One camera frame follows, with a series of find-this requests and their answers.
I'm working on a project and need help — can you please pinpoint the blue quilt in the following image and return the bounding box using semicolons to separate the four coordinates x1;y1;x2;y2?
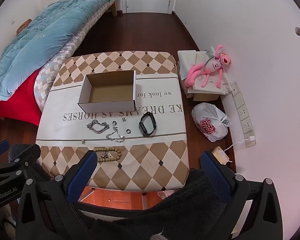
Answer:
0;0;122;100

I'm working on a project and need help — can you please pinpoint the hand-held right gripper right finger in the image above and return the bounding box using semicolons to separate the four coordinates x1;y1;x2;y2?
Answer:
200;151;283;240

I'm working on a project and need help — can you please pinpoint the dark fuzzy garment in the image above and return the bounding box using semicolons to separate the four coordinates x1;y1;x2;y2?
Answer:
72;169;240;240

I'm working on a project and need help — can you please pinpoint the silver chain bracelet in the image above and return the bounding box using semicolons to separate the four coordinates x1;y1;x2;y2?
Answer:
86;120;109;135

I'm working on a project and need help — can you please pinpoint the black smart band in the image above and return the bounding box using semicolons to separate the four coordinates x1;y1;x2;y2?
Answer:
139;112;157;137

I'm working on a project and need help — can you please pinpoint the white charger cable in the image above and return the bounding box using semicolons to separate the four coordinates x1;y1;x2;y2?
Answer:
224;140;250;162

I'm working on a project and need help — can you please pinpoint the wooden bead bracelet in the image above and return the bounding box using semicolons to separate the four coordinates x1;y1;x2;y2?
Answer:
93;147;122;162

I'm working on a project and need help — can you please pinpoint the silver charm bracelet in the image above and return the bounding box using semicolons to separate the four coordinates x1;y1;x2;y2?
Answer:
105;127;125;143

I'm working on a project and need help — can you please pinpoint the brown cardboard box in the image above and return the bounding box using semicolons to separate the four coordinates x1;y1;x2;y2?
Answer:
193;94;220;102

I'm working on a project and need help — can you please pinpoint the pink plush toy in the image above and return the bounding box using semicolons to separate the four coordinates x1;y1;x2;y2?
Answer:
185;44;233;88

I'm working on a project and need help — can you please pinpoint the white wall socket strip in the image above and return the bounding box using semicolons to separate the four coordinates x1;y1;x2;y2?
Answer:
231;82;257;148

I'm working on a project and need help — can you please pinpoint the brown plush toy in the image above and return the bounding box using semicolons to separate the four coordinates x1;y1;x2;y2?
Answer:
16;19;32;34

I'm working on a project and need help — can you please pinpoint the white cardboard box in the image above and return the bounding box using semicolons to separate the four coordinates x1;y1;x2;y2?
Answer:
77;70;137;113

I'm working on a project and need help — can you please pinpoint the wooden bed leg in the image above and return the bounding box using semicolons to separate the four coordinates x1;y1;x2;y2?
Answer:
107;1;117;17

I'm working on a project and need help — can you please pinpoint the white plastic bag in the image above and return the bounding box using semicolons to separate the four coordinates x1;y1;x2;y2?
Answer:
191;102;230;143

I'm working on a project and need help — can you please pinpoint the red bed sheet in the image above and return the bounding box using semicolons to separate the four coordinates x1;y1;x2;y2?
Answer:
0;70;42;127

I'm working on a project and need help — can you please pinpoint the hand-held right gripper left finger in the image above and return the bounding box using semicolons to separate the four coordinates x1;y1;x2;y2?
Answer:
16;151;98;240

